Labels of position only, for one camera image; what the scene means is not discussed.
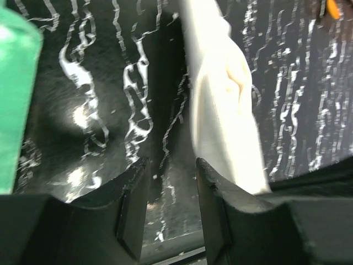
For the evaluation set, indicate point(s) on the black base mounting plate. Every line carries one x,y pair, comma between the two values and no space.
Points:
186,239

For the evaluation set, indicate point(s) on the white cloth napkin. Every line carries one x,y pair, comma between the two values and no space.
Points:
223,127

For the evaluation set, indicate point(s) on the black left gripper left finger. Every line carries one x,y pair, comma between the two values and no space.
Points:
108,223

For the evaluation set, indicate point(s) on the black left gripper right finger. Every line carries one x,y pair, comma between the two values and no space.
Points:
238,227

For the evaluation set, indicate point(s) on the orange plastic spoon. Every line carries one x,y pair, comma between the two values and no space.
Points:
332,9

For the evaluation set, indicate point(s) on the black marble pattern mat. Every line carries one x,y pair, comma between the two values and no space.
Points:
113,86

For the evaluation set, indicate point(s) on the green white patterned cloth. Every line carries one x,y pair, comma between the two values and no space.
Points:
21,43

